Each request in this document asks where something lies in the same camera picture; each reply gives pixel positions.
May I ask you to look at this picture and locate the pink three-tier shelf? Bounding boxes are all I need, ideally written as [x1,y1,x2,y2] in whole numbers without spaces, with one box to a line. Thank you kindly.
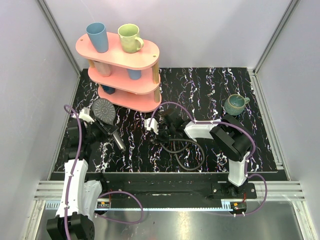
[75,32,162,113]

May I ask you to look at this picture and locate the tall blue cup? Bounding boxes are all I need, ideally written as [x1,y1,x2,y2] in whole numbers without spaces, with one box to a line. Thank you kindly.
[86,22,109,53]

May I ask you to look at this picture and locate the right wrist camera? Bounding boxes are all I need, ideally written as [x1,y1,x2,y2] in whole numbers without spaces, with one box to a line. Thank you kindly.
[144,118,159,135]

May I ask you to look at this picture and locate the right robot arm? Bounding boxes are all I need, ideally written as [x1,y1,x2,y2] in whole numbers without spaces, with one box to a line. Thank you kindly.
[144,109,256,199]

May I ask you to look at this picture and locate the light green mug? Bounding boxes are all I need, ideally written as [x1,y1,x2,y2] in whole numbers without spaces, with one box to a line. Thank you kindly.
[117,23,144,54]

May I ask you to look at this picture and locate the grey shower head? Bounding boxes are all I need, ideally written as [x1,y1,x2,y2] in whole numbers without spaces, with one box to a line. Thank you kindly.
[91,98,126,152]

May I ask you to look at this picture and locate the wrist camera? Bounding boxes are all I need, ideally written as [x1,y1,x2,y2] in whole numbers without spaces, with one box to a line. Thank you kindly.
[78,107,95,124]
[144,118,159,135]

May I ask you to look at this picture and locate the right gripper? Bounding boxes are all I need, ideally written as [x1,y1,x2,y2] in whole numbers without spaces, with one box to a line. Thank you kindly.
[151,123,175,143]

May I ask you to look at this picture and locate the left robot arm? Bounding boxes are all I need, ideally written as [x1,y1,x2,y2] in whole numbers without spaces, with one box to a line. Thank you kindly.
[46,119,119,240]

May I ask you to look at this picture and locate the black shower hose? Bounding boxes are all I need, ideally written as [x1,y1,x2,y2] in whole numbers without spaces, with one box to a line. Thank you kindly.
[152,134,206,172]

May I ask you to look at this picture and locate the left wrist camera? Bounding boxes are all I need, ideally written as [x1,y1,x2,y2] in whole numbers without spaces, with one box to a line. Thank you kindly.
[78,107,95,124]

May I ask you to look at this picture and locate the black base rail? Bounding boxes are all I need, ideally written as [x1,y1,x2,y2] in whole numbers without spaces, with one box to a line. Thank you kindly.
[74,171,266,208]

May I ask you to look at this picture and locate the teal ceramic mug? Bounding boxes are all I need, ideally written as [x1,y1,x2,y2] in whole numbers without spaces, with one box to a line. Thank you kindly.
[223,94,250,116]

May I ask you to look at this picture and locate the pink cup on shelf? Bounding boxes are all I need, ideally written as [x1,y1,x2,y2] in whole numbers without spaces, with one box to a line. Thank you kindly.
[94,61,112,77]

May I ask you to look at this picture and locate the dark blue cup on shelf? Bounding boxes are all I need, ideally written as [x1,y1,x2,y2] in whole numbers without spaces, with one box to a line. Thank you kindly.
[101,85,116,95]

